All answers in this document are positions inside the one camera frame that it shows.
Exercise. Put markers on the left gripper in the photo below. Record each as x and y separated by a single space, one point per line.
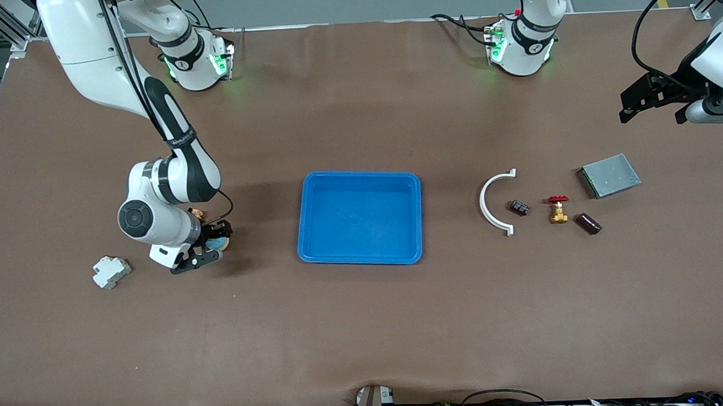
685 73

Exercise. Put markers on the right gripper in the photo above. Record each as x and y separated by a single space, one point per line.
209 233

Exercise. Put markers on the blue dome bell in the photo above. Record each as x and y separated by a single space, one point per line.
218 243

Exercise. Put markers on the dark brown cylindrical capacitor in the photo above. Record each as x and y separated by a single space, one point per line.
588 223

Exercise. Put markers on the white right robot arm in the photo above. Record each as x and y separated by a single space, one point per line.
91 50

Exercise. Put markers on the small black capacitor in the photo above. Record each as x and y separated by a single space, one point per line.
520 207

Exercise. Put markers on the metal power supply box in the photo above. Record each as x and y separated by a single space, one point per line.
610 175

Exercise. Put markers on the white circuit breaker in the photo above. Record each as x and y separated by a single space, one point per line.
111 272

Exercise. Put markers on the blue plastic tray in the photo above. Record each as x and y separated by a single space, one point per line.
362 221

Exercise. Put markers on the white curved plastic clip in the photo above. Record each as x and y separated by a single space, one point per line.
483 208

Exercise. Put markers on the grey metal table bracket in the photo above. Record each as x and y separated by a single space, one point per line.
371 404

